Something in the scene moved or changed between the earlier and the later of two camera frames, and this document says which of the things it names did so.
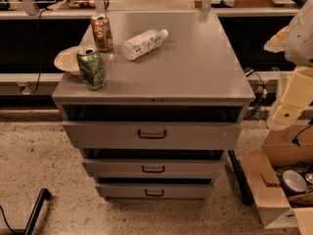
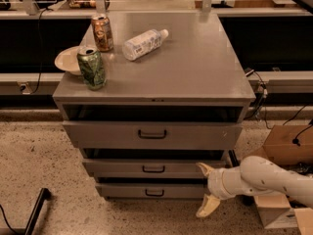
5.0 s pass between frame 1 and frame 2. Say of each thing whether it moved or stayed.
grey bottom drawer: stayed
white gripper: moved
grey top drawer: stayed
